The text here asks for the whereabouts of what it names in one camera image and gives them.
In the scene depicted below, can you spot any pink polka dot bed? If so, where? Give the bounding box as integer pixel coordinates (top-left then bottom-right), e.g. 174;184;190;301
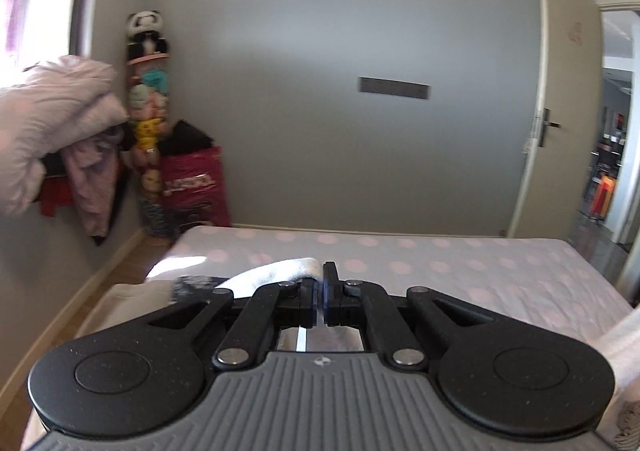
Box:
22;225;635;451

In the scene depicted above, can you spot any red shopping bag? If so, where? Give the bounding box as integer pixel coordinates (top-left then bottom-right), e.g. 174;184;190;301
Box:
159;146;232;232

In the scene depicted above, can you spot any metal door handle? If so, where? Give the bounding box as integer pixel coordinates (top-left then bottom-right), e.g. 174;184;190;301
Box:
542;107;562;148

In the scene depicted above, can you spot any red garment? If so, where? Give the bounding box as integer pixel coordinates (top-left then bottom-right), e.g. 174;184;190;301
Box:
40;175;76;218

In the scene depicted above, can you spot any orange object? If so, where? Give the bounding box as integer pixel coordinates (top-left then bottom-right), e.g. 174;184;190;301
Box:
597;175;619;220

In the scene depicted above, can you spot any window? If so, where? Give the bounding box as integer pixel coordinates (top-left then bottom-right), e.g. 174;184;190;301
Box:
0;0;101;77

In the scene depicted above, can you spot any black clothes pile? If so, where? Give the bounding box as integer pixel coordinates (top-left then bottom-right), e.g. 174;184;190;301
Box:
160;120;214;157

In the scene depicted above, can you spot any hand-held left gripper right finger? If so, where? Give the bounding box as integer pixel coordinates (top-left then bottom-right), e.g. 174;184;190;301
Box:
322;261;494;372

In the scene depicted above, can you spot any panda plush toy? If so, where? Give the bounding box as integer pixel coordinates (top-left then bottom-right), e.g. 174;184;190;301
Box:
125;11;172;63

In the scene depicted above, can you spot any dark floral folded cloth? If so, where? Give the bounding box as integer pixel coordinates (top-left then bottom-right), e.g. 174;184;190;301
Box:
172;275;221;305

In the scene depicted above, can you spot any white printed sweatshirt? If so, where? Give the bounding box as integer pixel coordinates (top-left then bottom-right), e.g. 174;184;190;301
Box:
220;257;640;451

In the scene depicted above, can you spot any clear tube of plush toys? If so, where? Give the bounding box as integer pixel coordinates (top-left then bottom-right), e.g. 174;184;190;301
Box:
125;56;176;244

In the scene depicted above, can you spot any pink folded quilt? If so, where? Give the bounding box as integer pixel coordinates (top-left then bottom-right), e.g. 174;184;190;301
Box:
0;55;130;217

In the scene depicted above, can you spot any beige folded cloth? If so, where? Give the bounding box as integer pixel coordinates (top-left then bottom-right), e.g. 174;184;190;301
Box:
75;281;176;347

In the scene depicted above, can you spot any cream door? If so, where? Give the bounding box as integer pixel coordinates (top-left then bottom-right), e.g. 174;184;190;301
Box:
505;0;606;239

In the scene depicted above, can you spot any grey wall switch plate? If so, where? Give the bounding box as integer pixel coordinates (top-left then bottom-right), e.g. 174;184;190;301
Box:
359;77;431;100

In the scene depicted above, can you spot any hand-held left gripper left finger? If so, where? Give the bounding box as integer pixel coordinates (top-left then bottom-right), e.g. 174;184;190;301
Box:
145;277;321;370

